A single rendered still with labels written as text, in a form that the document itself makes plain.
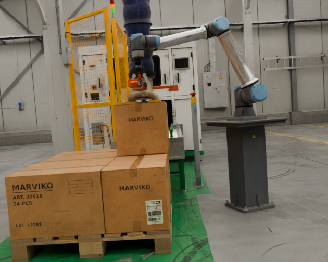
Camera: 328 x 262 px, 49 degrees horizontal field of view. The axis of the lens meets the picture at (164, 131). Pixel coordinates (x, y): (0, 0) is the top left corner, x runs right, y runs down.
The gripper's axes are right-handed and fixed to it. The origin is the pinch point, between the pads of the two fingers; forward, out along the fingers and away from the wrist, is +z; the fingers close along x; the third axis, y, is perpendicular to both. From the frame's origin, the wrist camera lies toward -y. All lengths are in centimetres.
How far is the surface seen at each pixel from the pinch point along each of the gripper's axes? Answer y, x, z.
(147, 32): 36, -6, -45
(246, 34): 361, -155, -96
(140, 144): 12.4, 4.1, 44.6
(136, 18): 31, 1, -55
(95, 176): -46, 27, 57
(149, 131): 12.5, -3.4, 35.4
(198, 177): 135, -45, 98
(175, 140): 79, -23, 49
